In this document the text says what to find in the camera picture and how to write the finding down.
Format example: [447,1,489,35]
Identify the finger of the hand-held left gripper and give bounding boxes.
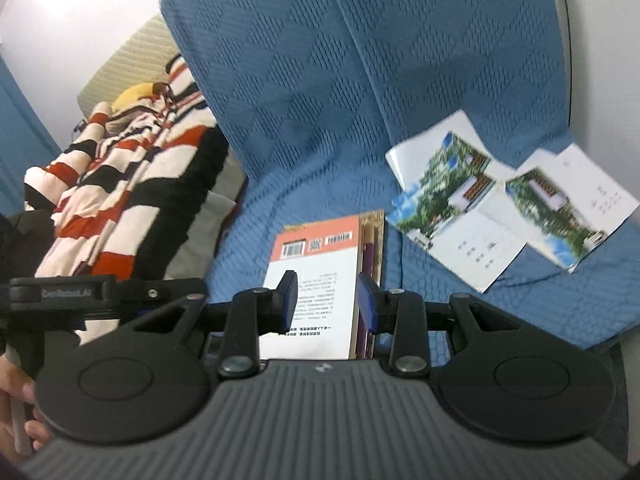
[117,277,207,313]

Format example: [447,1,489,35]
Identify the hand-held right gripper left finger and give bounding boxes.
[117,270,299,380]

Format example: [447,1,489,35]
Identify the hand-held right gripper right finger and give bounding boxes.
[356,272,506,378]

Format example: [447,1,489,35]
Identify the white book with orange back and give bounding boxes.
[259,214,362,361]

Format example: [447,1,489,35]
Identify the purple book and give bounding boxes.
[357,217,377,361]

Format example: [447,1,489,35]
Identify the book with painting cover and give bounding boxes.
[361,209,387,291]

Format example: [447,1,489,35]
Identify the photo cover booklet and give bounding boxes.
[435,130,496,183]
[387,170,528,295]
[505,144,633,275]

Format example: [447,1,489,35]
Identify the person's left hand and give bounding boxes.
[0,355,51,453]

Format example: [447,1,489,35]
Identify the red white black striped blanket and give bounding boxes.
[22,52,231,346]

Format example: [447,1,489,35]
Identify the blue ribbed cloth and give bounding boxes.
[0,55,63,216]

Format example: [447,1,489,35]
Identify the yellow plush toy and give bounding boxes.
[111,82,168,111]

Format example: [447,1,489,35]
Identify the blue textured sofa cover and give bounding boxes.
[160,0,640,361]

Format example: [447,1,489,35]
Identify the cream textured pillow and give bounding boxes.
[77,12,183,121]

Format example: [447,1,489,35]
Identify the white armchair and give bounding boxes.
[545,0,640,361]

